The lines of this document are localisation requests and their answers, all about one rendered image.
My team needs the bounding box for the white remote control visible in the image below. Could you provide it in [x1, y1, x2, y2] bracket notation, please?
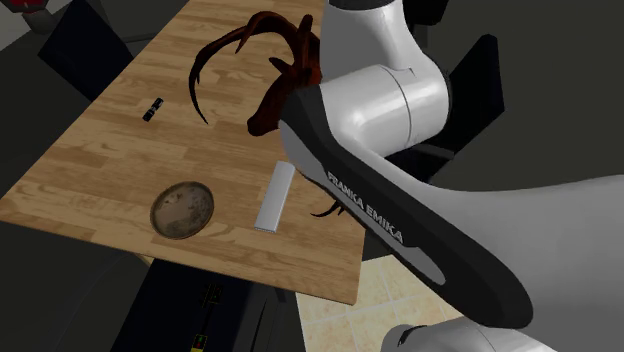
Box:
[253, 160, 297, 234]

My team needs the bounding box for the small black cylinder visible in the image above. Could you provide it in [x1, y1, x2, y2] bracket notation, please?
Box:
[141, 96, 165, 123]

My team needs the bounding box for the brown round plate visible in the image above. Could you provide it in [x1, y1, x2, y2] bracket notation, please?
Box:
[149, 181, 216, 241]

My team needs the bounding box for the dark red deer head figure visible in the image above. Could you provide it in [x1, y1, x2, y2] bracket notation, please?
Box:
[187, 10, 345, 219]

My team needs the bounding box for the dark robot stand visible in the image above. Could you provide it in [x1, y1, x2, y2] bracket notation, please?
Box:
[387, 33, 506, 184]

